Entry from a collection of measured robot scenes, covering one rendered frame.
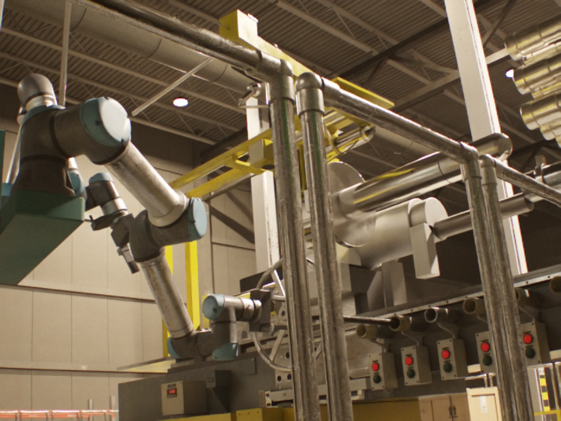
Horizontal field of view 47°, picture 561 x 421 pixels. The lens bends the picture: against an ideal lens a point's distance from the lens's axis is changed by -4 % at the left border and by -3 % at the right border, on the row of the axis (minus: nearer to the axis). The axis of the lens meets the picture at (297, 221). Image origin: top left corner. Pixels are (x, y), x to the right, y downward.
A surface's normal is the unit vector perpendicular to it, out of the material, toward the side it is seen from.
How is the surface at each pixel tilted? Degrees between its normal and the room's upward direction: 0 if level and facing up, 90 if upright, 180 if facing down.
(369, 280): 90
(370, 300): 90
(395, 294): 90
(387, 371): 90
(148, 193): 147
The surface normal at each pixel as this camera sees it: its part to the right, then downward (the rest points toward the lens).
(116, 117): 0.88, -0.25
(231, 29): -0.59, -0.20
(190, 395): 0.70, -0.27
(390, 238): -0.56, 0.35
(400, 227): -0.66, 0.07
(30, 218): 0.08, 0.95
